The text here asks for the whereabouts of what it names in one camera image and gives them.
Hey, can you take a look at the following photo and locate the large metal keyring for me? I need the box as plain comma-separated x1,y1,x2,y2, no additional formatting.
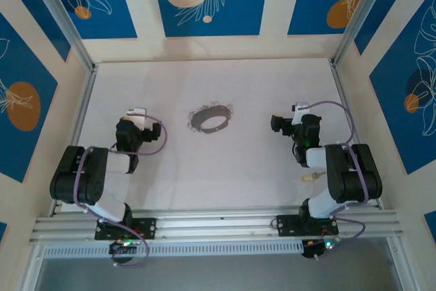
186,100,235,134

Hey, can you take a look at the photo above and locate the black controller board green light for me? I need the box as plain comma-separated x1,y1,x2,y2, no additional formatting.
301,239,341,260
108,240,140,256

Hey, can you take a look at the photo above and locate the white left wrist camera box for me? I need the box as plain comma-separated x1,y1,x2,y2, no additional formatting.
125,107,148,128

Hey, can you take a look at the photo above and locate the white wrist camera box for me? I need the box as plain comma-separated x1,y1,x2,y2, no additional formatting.
125,107,148,128
292,102,310,125

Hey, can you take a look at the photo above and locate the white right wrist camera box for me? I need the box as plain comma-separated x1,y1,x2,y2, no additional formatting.
292,102,310,125

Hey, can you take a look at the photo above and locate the aluminium table side rail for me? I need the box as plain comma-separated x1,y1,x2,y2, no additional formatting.
49,64,99,217

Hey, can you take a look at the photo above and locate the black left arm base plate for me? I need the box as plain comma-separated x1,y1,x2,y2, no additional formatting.
94,217,157,241

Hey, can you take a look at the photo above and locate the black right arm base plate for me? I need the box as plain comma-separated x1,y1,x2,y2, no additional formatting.
276,214,340,237

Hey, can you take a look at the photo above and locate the long aluminium mounting rail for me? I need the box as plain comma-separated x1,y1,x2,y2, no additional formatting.
29,207,405,244

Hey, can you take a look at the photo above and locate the aluminium frame post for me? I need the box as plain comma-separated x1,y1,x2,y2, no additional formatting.
332,0,396,67
25,0,96,70

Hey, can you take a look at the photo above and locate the grey slotted cable duct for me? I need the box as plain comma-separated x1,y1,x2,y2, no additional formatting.
42,240,306,258

